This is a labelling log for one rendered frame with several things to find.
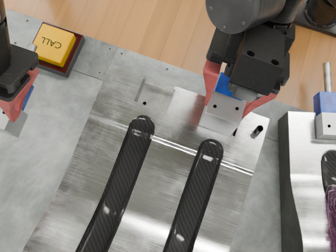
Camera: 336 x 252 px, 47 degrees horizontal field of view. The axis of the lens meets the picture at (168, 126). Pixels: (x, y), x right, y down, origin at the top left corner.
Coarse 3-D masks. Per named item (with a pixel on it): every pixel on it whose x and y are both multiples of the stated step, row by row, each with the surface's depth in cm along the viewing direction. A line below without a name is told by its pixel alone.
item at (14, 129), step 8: (32, 48) 55; (32, 88) 56; (24, 104) 55; (0, 112) 51; (24, 112) 55; (0, 120) 51; (8, 120) 51; (16, 120) 53; (24, 120) 56; (0, 128) 51; (8, 128) 52; (16, 128) 54; (16, 136) 55
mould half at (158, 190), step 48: (96, 96) 59; (192, 96) 59; (96, 144) 57; (192, 144) 57; (240, 144) 57; (96, 192) 56; (144, 192) 56; (240, 192) 56; (48, 240) 51; (144, 240) 53
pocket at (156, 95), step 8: (144, 80) 60; (144, 88) 62; (152, 88) 62; (160, 88) 61; (168, 88) 61; (136, 96) 60; (144, 96) 62; (152, 96) 62; (160, 96) 62; (168, 96) 62; (144, 104) 63; (152, 104) 62; (160, 104) 62; (168, 104) 62
